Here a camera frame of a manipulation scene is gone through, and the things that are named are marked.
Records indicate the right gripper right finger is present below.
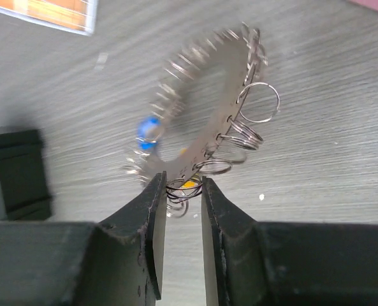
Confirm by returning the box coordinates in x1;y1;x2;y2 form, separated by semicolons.
201;178;378;305

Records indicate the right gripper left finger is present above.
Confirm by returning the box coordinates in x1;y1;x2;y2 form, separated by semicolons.
0;173;166;305

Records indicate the yellow tagged key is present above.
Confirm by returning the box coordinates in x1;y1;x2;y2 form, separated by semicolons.
182;176;198;189

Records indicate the blue tagged key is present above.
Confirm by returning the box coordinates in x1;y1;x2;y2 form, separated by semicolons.
136;117;161;153

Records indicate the black plastic bin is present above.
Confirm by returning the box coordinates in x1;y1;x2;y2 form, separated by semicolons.
0;127;52;221

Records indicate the white wire shelf rack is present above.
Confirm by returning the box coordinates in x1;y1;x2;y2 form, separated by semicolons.
0;0;98;36

